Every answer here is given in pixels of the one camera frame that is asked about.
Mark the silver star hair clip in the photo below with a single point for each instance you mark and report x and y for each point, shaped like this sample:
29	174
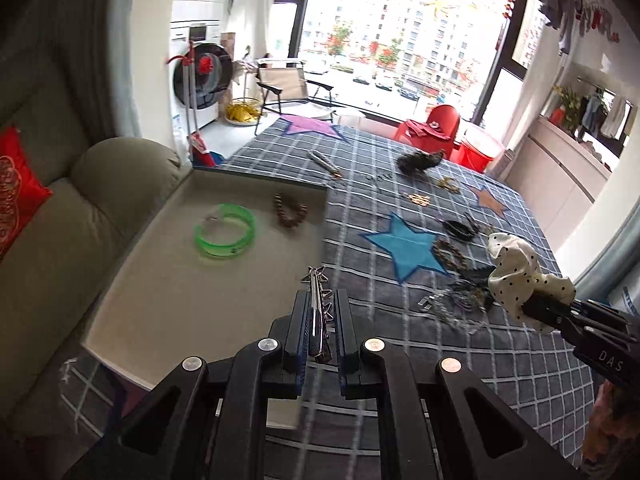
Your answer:
315	310

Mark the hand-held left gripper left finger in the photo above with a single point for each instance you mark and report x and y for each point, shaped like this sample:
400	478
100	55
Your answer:
300	320

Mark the black fluffy hair claw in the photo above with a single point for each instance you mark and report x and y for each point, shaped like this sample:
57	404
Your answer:
417	162

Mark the red bucket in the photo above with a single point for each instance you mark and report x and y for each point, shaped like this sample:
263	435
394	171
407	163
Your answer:
475	155

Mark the potted flower plant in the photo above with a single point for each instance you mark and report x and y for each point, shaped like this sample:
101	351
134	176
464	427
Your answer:
565	105

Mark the beige cabinet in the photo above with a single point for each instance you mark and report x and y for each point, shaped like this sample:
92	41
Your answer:
550	180

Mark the gold flower hair accessory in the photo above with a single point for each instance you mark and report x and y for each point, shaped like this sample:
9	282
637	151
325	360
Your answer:
420	199

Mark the beige tray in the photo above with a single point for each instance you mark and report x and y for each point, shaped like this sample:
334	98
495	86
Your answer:
200	300

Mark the red mop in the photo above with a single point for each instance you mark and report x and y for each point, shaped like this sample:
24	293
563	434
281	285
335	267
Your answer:
200	150

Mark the basket of yellow items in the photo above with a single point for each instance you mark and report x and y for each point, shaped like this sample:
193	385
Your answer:
243	111

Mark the cream polka dot scrunchie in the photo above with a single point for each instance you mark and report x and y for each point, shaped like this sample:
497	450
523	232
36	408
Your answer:
515	275

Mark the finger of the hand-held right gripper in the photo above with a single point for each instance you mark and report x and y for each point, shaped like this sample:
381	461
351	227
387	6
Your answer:
547	312

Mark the red plastic chair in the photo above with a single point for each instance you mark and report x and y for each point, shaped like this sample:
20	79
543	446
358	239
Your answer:
442	120

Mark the hanging clothes on rail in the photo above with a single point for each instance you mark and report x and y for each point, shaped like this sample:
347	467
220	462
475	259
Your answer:
600	115

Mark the white washing machine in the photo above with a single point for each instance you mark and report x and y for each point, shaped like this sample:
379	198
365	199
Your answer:
210	105

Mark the beige folding chair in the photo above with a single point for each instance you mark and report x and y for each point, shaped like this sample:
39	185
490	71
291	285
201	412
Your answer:
280	80

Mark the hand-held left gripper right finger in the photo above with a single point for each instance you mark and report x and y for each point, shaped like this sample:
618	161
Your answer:
342	320

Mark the red cushion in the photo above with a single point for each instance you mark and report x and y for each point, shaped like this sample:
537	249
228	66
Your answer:
20	190

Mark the gold leaf hair accessory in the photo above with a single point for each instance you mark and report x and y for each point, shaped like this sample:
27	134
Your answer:
447	185

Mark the grey-green sofa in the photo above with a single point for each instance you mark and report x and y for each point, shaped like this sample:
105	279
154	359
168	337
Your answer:
75	240

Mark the silver hair clip pair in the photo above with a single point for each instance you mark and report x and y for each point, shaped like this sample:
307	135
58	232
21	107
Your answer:
325	164

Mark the hanging laundry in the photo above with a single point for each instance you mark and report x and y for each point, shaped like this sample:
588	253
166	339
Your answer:
555	0

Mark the black oval hair clip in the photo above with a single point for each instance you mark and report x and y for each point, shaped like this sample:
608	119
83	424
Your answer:
457	230

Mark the grey plaid star blanket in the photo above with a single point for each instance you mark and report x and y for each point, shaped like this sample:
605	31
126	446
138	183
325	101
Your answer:
390	360

